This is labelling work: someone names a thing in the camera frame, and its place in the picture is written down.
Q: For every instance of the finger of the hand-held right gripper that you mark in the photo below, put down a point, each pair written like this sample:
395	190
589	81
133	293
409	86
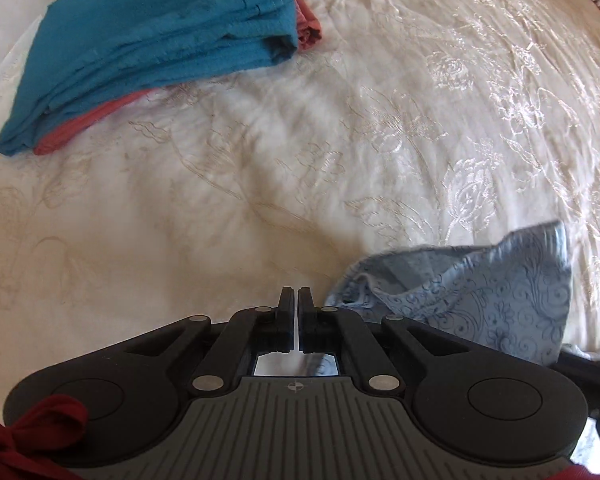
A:
590	380

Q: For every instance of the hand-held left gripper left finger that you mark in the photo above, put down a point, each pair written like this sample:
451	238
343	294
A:
286	305

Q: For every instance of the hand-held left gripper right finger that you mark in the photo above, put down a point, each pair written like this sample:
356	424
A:
307	305

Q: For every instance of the light blue floral pants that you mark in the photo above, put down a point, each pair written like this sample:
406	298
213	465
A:
480	300

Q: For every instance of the coral red folded pants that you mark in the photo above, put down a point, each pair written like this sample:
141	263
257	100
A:
307	25

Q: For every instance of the teal folded pants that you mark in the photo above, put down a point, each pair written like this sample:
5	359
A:
155	25

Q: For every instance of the white embroidered bedspread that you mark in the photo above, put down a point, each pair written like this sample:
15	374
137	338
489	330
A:
280	160

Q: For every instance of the dark red ribbon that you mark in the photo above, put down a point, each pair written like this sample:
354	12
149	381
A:
55	412

